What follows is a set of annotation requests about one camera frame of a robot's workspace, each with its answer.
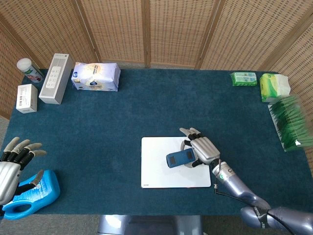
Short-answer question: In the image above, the white purple tissue pack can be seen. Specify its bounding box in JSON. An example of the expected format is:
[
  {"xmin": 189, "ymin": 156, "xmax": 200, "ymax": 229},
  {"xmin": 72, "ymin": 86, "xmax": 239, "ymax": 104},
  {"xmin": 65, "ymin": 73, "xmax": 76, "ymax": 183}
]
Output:
[{"xmin": 70, "ymin": 62, "xmax": 121, "ymax": 93}]

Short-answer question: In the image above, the white-capped cylindrical can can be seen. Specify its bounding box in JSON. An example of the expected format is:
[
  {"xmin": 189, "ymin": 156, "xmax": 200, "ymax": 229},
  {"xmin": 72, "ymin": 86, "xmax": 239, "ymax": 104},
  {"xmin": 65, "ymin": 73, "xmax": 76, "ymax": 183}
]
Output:
[{"xmin": 16, "ymin": 58, "xmax": 45, "ymax": 84}]

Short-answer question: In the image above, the wooden woven folding screen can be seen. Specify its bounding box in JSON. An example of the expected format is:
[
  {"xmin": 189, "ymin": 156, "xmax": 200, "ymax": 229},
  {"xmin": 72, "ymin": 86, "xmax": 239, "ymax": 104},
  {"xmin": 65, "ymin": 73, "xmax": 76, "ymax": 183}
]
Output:
[{"xmin": 0, "ymin": 0, "xmax": 313, "ymax": 120}]

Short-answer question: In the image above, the clear box of green sachets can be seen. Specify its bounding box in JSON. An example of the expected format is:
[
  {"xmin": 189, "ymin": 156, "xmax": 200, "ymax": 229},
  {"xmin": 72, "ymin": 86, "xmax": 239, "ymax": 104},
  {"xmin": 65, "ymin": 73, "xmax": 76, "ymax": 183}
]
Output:
[{"xmin": 268, "ymin": 94, "xmax": 313, "ymax": 153}]

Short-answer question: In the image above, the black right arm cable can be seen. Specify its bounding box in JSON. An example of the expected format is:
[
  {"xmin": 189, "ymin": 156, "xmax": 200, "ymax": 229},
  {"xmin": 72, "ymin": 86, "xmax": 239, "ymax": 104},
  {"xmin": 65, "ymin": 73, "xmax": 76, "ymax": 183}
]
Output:
[{"xmin": 213, "ymin": 183, "xmax": 294, "ymax": 235}]

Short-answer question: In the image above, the small white cardboard box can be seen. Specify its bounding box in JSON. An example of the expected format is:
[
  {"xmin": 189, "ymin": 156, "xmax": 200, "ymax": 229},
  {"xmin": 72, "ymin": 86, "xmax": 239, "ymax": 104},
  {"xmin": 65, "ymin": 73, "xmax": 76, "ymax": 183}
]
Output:
[{"xmin": 16, "ymin": 84, "xmax": 38, "ymax": 115}]

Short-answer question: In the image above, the blue detergent bottle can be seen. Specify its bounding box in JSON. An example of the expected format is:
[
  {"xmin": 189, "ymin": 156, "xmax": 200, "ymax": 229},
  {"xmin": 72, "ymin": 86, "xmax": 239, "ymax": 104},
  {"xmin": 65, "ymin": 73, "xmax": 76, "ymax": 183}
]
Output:
[{"xmin": 1, "ymin": 169, "xmax": 61, "ymax": 220}]

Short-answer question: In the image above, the green wet wipes pack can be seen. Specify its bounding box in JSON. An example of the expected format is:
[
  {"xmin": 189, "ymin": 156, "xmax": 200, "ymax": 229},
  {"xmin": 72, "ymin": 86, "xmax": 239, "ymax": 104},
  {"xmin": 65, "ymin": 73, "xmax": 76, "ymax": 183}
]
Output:
[{"xmin": 231, "ymin": 71, "xmax": 258, "ymax": 87}]

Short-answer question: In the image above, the blue board eraser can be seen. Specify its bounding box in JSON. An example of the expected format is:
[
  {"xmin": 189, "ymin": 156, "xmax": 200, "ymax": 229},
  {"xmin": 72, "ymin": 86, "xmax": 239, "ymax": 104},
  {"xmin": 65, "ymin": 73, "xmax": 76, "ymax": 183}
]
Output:
[{"xmin": 166, "ymin": 149, "xmax": 195, "ymax": 169}]

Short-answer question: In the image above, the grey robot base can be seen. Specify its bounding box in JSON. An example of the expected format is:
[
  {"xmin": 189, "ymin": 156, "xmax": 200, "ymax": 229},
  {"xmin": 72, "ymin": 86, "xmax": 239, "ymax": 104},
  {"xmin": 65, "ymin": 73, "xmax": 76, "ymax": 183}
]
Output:
[{"xmin": 97, "ymin": 214, "xmax": 204, "ymax": 235}]

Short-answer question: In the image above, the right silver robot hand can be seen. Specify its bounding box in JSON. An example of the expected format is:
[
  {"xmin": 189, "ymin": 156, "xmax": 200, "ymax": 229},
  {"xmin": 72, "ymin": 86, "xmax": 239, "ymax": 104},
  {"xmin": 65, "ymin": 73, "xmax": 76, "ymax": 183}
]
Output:
[{"xmin": 179, "ymin": 127, "xmax": 221, "ymax": 169}]

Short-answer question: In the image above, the green open tissue pack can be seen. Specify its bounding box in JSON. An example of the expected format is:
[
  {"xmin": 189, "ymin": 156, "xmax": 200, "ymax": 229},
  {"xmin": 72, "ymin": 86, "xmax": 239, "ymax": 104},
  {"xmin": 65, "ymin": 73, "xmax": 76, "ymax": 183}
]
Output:
[{"xmin": 259, "ymin": 72, "xmax": 291, "ymax": 103}]

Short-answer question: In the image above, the long grey power strip box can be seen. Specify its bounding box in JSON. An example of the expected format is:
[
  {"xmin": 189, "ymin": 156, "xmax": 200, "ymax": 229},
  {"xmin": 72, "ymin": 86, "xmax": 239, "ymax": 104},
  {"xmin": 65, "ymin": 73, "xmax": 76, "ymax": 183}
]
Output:
[{"xmin": 38, "ymin": 53, "xmax": 75, "ymax": 105}]

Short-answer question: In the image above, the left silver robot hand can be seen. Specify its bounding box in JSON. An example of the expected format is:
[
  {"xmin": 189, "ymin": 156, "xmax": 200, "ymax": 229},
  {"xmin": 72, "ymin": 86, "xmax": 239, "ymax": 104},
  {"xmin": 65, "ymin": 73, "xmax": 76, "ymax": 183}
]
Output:
[{"xmin": 0, "ymin": 137, "xmax": 47, "ymax": 206}]

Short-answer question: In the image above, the blue carpet table cover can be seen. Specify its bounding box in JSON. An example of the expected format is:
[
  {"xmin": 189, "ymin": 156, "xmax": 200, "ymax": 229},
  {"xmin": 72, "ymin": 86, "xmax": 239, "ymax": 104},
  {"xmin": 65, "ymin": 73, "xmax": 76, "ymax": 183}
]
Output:
[{"xmin": 1, "ymin": 68, "xmax": 313, "ymax": 216}]

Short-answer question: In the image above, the white board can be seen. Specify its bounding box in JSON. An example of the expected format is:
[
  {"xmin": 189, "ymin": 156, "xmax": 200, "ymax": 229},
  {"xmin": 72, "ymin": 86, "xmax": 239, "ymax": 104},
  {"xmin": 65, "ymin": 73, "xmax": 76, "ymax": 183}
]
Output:
[{"xmin": 140, "ymin": 136, "xmax": 212, "ymax": 189}]

